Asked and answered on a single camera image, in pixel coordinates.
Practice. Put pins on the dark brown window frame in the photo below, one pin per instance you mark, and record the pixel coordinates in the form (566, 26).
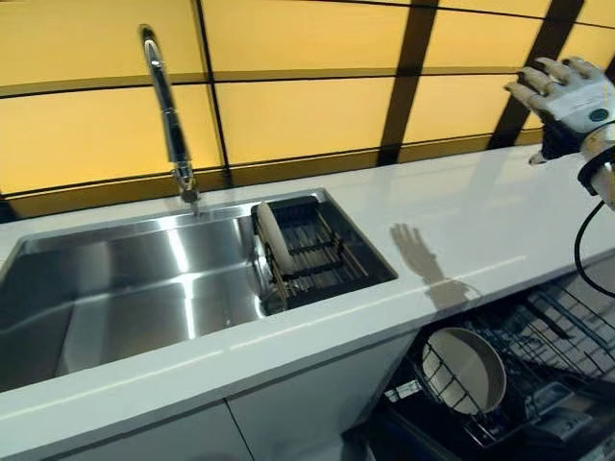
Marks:
(403, 96)

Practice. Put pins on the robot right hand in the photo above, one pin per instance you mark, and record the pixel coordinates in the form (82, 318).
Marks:
(572, 101)

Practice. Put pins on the black sink dish rack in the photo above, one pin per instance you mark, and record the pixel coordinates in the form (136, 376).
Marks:
(327, 269)

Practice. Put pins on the cream round plate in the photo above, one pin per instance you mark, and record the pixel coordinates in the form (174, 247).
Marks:
(275, 235)
(461, 370)

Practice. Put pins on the white glossy cabinet door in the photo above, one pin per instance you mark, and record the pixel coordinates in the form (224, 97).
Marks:
(120, 437)
(312, 394)

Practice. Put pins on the stainless steel sink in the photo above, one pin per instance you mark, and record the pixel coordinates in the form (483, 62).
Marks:
(144, 288)

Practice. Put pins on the round steel sink drain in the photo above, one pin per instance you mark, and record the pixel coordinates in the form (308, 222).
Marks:
(271, 302)

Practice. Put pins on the chrome kitchen faucet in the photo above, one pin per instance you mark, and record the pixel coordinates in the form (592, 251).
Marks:
(168, 120)

